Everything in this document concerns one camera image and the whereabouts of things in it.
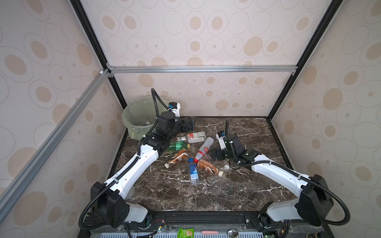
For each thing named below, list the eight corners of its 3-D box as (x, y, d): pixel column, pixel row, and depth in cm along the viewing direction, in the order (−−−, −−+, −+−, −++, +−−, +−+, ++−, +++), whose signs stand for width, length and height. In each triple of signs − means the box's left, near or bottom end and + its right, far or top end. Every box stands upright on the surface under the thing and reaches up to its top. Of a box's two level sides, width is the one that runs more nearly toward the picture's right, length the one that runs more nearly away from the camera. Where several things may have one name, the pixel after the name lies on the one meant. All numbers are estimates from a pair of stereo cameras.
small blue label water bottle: (190, 185, 87) (190, 181, 83) (187, 161, 97) (187, 157, 93) (199, 184, 88) (199, 180, 83) (195, 160, 98) (195, 156, 93)
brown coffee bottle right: (197, 166, 94) (197, 162, 89) (201, 162, 96) (201, 157, 91) (218, 181, 88) (220, 177, 83) (222, 176, 90) (223, 172, 85)
